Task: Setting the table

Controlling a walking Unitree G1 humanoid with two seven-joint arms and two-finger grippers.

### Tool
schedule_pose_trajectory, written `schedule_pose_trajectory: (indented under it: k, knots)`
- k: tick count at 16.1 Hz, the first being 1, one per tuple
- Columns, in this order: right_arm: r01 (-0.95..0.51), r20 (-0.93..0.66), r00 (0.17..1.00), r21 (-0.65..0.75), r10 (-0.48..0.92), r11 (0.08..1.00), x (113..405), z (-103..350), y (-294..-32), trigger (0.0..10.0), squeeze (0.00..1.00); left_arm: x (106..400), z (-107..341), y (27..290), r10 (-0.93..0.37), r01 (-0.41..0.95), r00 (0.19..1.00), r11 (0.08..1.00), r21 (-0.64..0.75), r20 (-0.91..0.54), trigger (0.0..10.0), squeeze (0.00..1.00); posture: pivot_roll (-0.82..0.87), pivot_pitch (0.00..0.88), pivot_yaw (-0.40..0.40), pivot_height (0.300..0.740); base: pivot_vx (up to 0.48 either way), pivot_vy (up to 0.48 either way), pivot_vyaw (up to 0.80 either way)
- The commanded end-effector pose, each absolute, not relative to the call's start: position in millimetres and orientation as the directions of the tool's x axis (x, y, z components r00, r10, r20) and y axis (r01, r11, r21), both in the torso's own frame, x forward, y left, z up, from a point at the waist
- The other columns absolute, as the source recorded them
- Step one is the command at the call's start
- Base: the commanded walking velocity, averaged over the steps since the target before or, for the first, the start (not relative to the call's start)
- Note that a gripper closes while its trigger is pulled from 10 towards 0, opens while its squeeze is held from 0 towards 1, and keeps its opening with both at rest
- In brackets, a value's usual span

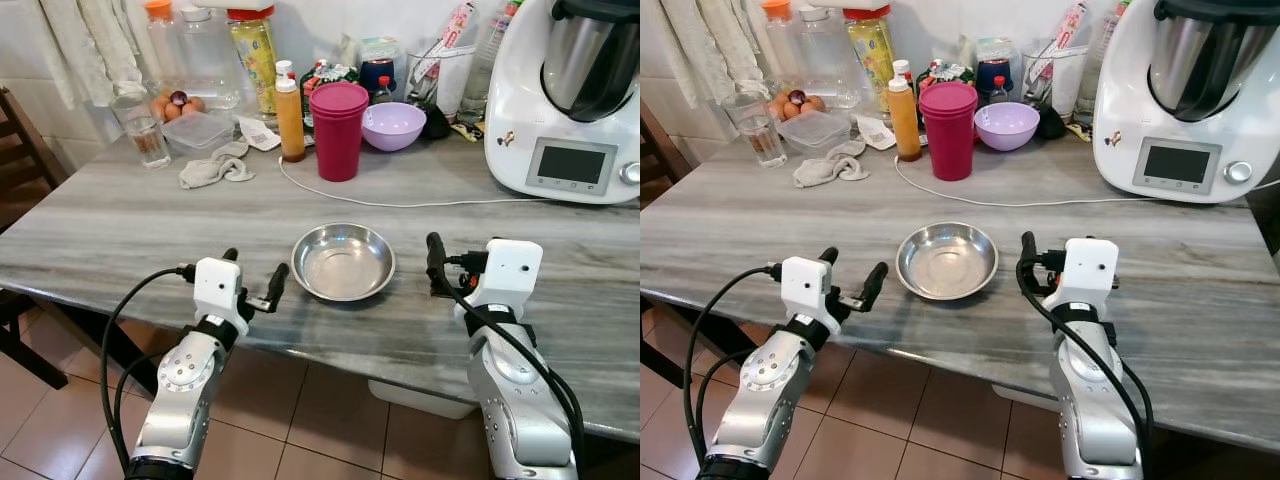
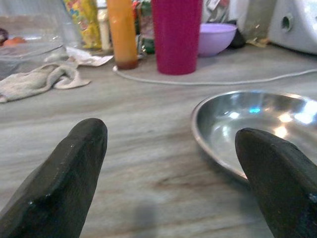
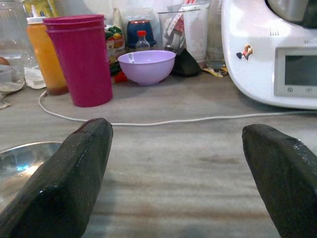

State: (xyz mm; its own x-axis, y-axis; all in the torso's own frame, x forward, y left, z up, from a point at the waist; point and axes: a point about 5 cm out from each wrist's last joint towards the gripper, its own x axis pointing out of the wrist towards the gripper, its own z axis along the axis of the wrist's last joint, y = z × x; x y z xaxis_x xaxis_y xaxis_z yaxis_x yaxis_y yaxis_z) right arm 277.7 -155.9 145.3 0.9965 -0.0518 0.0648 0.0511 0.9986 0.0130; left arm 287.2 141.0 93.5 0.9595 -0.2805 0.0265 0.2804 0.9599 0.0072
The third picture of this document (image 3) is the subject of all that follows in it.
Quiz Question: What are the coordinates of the white power cable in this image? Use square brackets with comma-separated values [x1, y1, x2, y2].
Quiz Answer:
[38, 90, 317, 127]

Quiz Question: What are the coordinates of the small red packet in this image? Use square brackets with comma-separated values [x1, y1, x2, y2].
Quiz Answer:
[113, 71, 128, 83]

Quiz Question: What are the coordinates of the white kitchen cooking machine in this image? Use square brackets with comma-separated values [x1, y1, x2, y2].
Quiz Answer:
[221, 0, 317, 110]

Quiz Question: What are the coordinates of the round steel plate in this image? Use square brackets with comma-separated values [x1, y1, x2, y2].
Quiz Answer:
[0, 141, 62, 214]

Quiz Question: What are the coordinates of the white paper sachet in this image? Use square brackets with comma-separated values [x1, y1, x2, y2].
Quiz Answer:
[24, 66, 47, 89]

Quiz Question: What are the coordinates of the large clear jar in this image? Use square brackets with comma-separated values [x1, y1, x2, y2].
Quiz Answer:
[0, 0, 32, 69]

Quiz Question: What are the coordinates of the clear plastic container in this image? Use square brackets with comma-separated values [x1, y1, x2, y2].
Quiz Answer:
[158, 9, 201, 54]

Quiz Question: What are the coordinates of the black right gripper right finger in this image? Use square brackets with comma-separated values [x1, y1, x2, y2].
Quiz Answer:
[241, 123, 317, 238]

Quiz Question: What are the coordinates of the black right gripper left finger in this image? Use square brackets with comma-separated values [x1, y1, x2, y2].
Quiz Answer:
[0, 118, 114, 238]

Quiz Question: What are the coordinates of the magenta plastic tumbler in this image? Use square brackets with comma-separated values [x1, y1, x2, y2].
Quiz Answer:
[42, 14, 114, 108]

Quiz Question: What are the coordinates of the orange sauce squeeze bottle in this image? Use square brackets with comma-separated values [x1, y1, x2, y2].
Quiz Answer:
[26, 16, 69, 96]

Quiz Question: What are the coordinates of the clear glass bottle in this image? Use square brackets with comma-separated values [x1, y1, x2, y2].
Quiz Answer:
[207, 0, 225, 69]

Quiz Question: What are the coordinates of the yellow snack wrapper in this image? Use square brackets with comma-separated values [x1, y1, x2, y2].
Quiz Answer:
[202, 66, 230, 79]

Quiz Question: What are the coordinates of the white frosted plastic cup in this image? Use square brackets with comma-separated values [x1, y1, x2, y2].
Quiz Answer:
[182, 3, 211, 68]

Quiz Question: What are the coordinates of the small red-capped clear bottle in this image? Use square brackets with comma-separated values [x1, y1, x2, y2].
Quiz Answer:
[135, 30, 151, 52]

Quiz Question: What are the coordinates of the clear lidded food container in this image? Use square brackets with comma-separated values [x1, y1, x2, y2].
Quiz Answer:
[0, 64, 13, 84]

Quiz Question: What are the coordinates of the black pouch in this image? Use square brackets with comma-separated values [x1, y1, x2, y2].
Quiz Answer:
[171, 48, 203, 77]

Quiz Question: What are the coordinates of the grey crumpled cloth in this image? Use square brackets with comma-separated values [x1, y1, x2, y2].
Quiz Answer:
[0, 78, 26, 110]

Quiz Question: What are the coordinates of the green red food package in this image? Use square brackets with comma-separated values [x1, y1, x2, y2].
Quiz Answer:
[105, 24, 126, 77]

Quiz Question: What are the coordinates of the dark blue jar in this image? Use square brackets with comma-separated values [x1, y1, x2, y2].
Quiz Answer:
[126, 20, 157, 49]

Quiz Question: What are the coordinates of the lilac plastic bowl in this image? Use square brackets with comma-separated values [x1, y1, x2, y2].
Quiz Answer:
[117, 50, 176, 86]

